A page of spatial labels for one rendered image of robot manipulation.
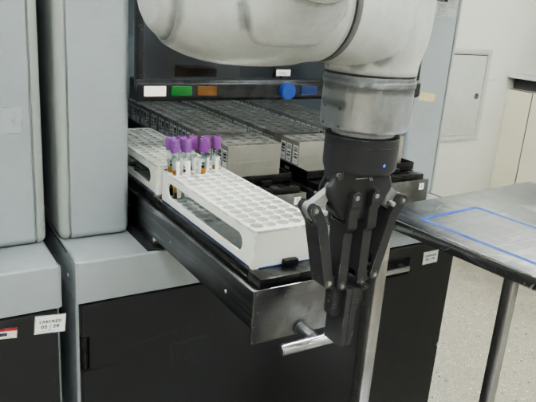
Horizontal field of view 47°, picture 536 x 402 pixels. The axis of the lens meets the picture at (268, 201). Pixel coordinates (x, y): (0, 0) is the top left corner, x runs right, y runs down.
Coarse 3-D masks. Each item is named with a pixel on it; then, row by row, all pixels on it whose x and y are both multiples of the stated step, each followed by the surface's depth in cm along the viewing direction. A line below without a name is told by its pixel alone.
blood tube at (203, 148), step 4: (200, 140) 93; (204, 140) 93; (208, 140) 93; (200, 144) 93; (204, 144) 93; (208, 144) 93; (200, 148) 93; (204, 148) 93; (208, 148) 94; (200, 152) 94; (204, 152) 93; (200, 156) 94; (204, 156) 94; (200, 160) 94; (204, 160) 94; (200, 164) 94; (204, 164) 94; (200, 168) 94; (204, 168) 94; (200, 172) 94; (204, 172) 95
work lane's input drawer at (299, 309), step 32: (128, 192) 105; (160, 224) 93; (192, 224) 86; (192, 256) 84; (224, 256) 78; (224, 288) 76; (256, 288) 71; (288, 288) 72; (320, 288) 75; (256, 320) 71; (288, 320) 74; (320, 320) 76; (288, 352) 69
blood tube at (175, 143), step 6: (174, 144) 91; (174, 150) 91; (174, 156) 92; (174, 162) 92; (174, 168) 92; (174, 174) 93; (174, 192) 94; (180, 192) 94; (174, 198) 94; (180, 198) 94
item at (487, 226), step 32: (480, 192) 113; (512, 192) 114; (416, 224) 93; (448, 224) 94; (480, 224) 95; (512, 224) 96; (384, 256) 100; (480, 256) 83; (512, 256) 83; (512, 288) 127; (352, 384) 108
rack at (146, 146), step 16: (128, 128) 123; (144, 128) 124; (128, 144) 110; (144, 144) 111; (160, 144) 112; (128, 160) 115; (144, 160) 102; (160, 160) 101; (144, 176) 111; (160, 176) 98; (160, 192) 99
